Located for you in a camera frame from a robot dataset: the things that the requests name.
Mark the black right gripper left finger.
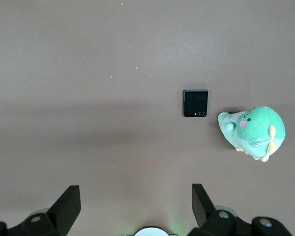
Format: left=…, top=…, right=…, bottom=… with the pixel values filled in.
left=0, top=185, right=81, bottom=236

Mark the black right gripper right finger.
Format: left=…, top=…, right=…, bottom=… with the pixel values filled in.
left=186, top=183, right=292, bottom=236

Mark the black flip phone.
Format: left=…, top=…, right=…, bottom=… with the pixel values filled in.
left=182, top=89, right=209, bottom=118

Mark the green dinosaur plush toy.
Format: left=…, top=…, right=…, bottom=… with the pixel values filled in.
left=217, top=105, right=287, bottom=162

